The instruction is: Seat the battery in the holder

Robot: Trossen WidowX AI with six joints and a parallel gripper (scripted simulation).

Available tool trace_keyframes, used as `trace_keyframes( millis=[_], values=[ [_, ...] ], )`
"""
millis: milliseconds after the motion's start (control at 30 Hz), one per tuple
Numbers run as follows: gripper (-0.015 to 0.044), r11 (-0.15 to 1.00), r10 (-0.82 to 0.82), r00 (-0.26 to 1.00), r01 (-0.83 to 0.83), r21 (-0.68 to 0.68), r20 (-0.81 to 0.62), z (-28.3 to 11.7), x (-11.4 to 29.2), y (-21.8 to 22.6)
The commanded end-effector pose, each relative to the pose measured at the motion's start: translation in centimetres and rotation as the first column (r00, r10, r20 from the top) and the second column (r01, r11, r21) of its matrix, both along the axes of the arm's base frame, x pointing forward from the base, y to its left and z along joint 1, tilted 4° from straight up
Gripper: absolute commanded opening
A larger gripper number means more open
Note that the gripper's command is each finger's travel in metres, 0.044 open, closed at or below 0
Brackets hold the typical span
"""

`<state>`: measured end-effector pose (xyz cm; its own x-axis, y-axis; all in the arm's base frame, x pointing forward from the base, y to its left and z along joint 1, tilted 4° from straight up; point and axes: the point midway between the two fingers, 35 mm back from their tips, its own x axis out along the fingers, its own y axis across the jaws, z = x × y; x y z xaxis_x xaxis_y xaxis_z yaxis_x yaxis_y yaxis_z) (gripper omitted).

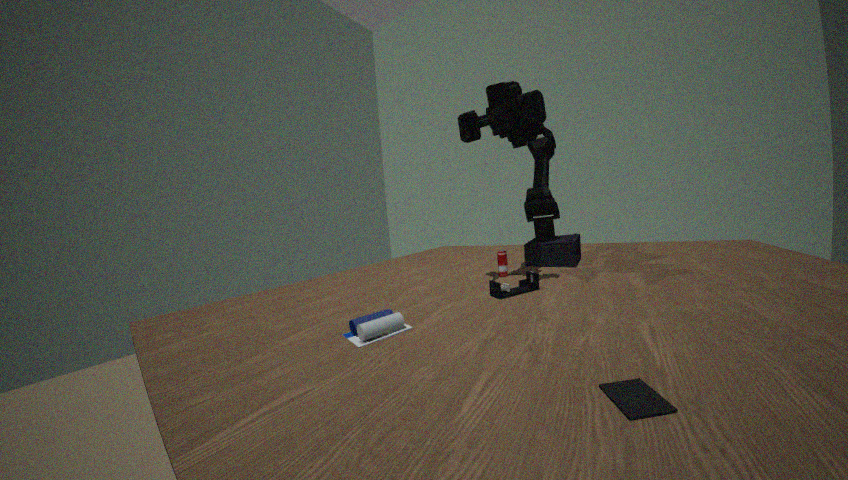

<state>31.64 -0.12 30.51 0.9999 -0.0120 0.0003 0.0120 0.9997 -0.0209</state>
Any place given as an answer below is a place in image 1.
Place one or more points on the black flat rectangular panel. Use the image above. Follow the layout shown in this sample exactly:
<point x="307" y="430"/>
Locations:
<point x="637" y="400"/>

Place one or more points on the red battery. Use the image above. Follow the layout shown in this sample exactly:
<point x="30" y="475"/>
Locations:
<point x="502" y="262"/>

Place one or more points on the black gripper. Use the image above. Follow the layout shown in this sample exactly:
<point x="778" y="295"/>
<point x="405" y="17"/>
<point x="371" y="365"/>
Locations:
<point x="506" y="120"/>

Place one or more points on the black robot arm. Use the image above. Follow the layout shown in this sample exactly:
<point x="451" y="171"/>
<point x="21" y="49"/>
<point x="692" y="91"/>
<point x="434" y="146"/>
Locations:
<point x="539" y="199"/>

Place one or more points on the black battery holder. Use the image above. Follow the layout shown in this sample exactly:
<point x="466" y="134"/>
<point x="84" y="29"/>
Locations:
<point x="531" y="283"/>

